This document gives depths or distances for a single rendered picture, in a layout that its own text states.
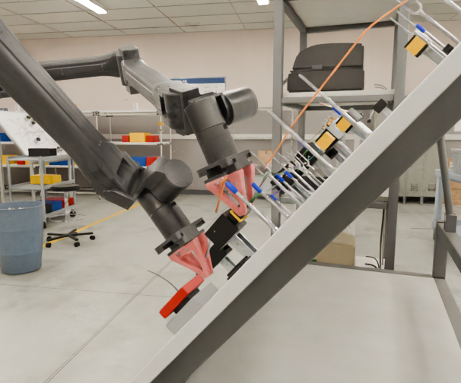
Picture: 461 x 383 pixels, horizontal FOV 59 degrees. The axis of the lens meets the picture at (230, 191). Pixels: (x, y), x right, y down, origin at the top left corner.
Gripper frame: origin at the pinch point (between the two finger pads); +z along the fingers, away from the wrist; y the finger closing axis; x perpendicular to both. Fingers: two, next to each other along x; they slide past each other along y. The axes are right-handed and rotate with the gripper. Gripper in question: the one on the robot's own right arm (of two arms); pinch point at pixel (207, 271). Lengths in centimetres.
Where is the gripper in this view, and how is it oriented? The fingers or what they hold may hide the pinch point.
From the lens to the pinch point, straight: 77.4
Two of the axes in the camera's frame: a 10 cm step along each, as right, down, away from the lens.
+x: -7.1, 5.5, 4.4
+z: 5.9, 8.1, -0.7
